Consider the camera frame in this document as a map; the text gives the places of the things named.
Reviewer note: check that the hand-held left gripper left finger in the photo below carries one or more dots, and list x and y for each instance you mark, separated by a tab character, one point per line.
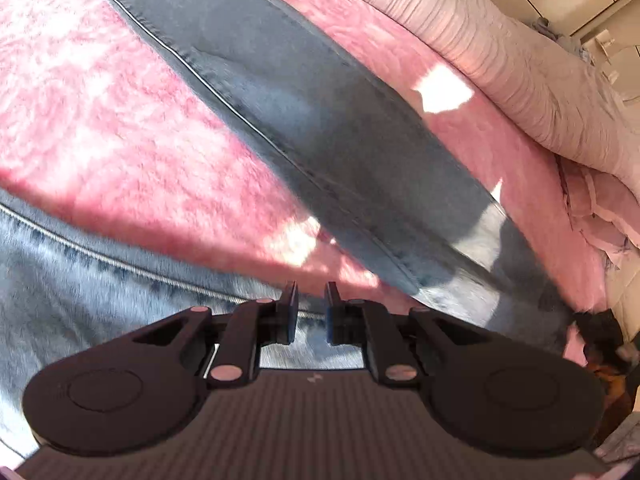
291	317

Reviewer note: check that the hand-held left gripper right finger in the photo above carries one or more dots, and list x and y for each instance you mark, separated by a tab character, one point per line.
331	321

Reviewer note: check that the blue denim jeans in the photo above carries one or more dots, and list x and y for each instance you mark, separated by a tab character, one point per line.
300	110

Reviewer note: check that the grey-blue clothes pile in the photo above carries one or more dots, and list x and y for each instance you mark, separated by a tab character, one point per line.
565	42

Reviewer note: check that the dark brown object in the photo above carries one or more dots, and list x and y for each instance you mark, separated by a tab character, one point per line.
607	355

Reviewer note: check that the pink fluffy blanket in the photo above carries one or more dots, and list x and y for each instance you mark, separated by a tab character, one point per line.
100	110

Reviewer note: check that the pink crumpled bedsheet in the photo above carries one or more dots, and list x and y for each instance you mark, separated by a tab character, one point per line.
600	210

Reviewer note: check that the beige ribbed pillow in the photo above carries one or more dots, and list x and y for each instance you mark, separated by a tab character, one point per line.
525	75

